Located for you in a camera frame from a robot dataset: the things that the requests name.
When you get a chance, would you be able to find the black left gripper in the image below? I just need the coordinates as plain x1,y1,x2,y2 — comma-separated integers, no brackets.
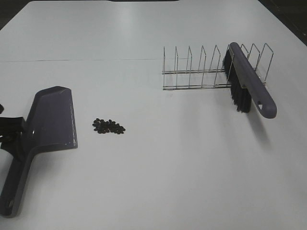
0,116,25,160

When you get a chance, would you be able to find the purple plastic dustpan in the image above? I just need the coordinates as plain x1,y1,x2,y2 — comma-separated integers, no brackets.
0,86,78,218

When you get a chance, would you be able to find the pile of coffee beans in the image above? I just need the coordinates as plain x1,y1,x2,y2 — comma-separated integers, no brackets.
92,118,126,135

